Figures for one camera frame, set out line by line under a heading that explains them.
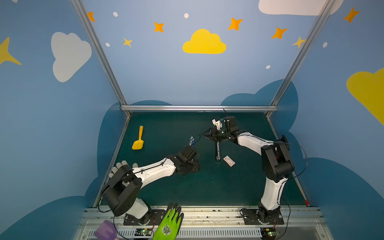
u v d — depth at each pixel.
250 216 0.75
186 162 0.67
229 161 0.95
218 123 0.90
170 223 0.72
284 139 0.86
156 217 0.74
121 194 0.43
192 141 1.01
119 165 0.93
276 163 0.52
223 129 0.86
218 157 0.96
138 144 1.02
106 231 0.70
